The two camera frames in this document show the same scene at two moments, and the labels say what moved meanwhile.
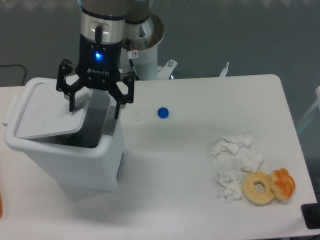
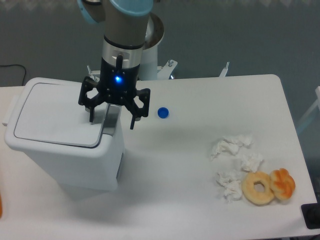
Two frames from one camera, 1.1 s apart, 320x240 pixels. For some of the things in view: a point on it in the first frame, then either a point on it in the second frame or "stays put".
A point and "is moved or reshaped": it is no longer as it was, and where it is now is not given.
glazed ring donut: x=256 y=197 stays put
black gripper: x=99 y=66 -> x=117 y=85
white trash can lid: x=48 y=111 is moved or reshaped
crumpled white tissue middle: x=251 y=163 stays put
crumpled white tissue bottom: x=230 y=181 stays put
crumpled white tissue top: x=231 y=144 stays put
